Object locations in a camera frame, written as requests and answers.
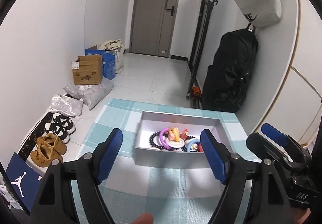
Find right hand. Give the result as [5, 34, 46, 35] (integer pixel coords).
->
[292, 208, 314, 224]

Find red white small charm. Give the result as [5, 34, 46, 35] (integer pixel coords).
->
[181, 129, 189, 140]

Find brown suede boots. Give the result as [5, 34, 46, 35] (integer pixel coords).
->
[30, 133, 67, 167]

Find blue Jordan shoe box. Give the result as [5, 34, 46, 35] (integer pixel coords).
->
[5, 153, 42, 211]

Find brown cardboard box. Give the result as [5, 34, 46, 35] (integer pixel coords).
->
[71, 55, 103, 85]

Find silver parcel bag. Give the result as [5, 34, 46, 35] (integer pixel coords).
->
[48, 95, 84, 117]

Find teal plaid tablecloth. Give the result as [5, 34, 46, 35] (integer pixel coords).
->
[79, 99, 255, 223]

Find grey parcel bag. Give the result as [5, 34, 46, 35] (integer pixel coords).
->
[64, 77, 114, 111]

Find grey room door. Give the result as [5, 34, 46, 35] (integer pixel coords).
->
[129, 0, 179, 58]

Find beige canvas tote bag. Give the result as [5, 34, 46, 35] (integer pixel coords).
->
[98, 39, 124, 74]

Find white round badge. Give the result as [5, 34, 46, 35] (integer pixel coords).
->
[165, 138, 185, 149]

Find purple ring bracelet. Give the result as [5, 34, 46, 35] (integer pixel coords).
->
[158, 127, 177, 151]

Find blue cardboard box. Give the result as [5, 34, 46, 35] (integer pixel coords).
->
[85, 47, 116, 80]

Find black beaded bracelet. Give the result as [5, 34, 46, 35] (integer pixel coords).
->
[148, 131, 167, 151]

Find left hand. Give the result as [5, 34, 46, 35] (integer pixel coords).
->
[131, 213, 154, 224]

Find blue ring bracelet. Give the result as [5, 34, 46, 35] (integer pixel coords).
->
[185, 138, 202, 153]

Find black white sneakers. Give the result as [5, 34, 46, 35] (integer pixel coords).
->
[44, 113, 76, 144]

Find black metal rack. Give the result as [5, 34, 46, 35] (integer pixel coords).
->
[186, 0, 217, 108]

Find black spiral hair tie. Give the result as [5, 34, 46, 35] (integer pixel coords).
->
[180, 135, 199, 152]

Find pink pig figurine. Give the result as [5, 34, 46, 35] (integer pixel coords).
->
[168, 128, 180, 141]

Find black hanging backpack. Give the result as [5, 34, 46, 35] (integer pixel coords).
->
[201, 24, 258, 113]

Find grey cardboard box tray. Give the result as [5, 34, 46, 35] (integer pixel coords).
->
[134, 111, 232, 169]

